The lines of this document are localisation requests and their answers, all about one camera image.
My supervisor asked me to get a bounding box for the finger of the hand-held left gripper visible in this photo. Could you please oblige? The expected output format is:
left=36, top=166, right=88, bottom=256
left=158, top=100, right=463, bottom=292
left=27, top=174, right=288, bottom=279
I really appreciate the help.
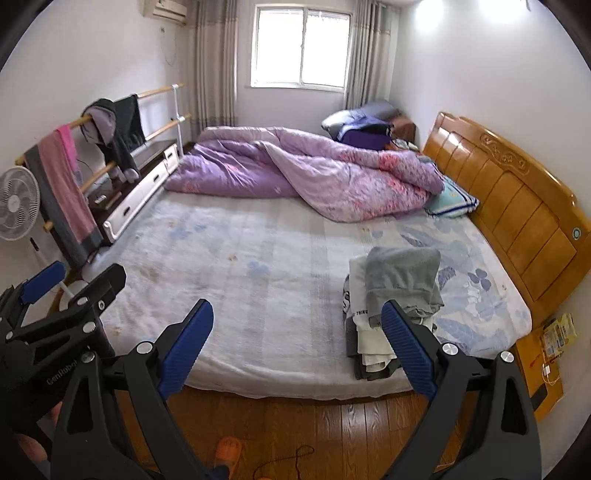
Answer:
left=0, top=261, right=66, bottom=334
left=6, top=264, right=127, bottom=364

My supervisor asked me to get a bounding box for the dark hooded jacket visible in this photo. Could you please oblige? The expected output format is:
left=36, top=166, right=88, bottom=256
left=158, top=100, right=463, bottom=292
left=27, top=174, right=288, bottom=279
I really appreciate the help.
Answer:
left=82, top=95, right=146, bottom=183

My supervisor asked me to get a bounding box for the dark folded garment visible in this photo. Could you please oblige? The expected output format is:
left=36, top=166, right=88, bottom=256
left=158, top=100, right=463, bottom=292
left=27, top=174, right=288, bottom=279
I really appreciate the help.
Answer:
left=353, top=351, right=402, bottom=381

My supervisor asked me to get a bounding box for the grey zip hoodie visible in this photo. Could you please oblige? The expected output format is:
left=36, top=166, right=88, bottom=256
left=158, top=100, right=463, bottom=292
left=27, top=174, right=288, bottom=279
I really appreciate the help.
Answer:
left=365, top=247, right=445, bottom=319

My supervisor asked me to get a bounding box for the blue striped pillow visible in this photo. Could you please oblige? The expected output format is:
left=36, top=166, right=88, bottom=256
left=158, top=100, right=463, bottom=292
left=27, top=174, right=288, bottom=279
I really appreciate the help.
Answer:
left=425, top=179, right=481, bottom=219

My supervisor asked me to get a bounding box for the stack of folded clothes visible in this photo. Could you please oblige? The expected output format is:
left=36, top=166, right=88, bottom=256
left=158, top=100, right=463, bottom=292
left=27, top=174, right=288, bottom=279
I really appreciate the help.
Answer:
left=344, top=256, right=407, bottom=370

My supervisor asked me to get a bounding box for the person's left hand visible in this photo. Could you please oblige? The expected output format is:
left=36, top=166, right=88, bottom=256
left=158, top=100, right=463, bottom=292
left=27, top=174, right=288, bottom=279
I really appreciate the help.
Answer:
left=16, top=401, right=64, bottom=477

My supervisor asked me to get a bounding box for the white standing fan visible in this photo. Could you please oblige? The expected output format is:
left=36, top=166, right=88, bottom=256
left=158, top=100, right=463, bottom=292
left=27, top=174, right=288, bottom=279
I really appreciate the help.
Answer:
left=0, top=165, right=93, bottom=308

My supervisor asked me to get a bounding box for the orange slipper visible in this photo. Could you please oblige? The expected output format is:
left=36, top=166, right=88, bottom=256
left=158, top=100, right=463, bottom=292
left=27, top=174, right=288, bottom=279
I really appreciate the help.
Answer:
left=213, top=436, right=244, bottom=474

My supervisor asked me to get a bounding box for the yellow packet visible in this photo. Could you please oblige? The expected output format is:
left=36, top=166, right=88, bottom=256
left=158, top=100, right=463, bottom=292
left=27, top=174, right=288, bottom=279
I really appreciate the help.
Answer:
left=540, top=314, right=578, bottom=358

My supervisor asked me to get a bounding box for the air conditioner power cord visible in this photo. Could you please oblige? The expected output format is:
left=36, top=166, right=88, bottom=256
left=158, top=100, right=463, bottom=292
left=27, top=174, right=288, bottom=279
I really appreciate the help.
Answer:
left=159, top=25, right=178, bottom=65

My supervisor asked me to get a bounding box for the dark purple blanket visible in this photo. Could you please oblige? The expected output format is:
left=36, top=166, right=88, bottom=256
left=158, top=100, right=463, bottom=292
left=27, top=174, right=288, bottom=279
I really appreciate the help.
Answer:
left=337, top=117, right=395, bottom=151

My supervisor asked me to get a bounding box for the black floor cable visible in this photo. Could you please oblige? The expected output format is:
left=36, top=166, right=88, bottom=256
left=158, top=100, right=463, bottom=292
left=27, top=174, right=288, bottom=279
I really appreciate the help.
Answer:
left=259, top=445, right=317, bottom=480

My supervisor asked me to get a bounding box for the wooden bar rack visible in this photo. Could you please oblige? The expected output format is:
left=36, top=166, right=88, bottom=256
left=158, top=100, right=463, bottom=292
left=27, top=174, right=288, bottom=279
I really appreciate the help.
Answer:
left=14, top=83, right=192, bottom=232

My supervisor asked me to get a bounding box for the grey striped curtain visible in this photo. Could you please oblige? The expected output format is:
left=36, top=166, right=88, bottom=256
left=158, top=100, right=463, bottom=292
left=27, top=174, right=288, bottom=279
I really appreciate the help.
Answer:
left=344, top=0, right=400, bottom=109
left=191, top=0, right=238, bottom=130

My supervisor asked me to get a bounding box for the white low cabinet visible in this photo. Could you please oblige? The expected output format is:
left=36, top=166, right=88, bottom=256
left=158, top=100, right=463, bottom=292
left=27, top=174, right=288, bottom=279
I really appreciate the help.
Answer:
left=88, top=138, right=181, bottom=245

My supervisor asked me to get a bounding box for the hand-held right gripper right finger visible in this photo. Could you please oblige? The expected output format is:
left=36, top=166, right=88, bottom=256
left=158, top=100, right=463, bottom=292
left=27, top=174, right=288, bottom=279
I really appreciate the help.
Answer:
left=379, top=299, right=542, bottom=480

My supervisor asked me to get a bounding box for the window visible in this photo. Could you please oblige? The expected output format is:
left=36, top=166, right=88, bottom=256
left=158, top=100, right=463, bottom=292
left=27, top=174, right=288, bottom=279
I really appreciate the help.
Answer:
left=252, top=4, right=354, bottom=90

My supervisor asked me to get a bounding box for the wooden headboard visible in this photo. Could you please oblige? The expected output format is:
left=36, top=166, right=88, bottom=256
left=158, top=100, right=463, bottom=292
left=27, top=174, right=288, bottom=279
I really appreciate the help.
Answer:
left=422, top=112, right=591, bottom=301

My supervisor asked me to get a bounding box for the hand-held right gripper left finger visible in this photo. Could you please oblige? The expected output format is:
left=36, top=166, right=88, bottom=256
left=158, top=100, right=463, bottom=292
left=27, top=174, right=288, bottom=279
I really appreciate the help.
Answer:
left=50, top=298, right=215, bottom=480

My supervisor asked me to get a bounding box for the grey towel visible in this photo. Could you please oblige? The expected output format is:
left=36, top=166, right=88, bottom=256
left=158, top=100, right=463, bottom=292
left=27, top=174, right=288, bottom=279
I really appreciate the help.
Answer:
left=23, top=143, right=105, bottom=268

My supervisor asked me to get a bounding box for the white air conditioner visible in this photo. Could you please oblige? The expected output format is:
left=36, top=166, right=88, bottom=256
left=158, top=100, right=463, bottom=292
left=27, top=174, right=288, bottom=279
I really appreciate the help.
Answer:
left=141, top=0, right=189, bottom=26

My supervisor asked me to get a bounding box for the brown chair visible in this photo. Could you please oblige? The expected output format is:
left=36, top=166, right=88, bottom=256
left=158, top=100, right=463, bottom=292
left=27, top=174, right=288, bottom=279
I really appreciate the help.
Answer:
left=392, top=115, right=416, bottom=144

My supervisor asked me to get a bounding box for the purple floral quilt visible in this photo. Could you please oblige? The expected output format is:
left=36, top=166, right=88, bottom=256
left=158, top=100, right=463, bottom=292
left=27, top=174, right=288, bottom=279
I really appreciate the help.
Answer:
left=164, top=126, right=446, bottom=223

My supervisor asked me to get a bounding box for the mattress with floral sheet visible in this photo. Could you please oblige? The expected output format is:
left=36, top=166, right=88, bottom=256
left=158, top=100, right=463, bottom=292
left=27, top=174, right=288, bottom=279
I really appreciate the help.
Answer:
left=85, top=185, right=532, bottom=400

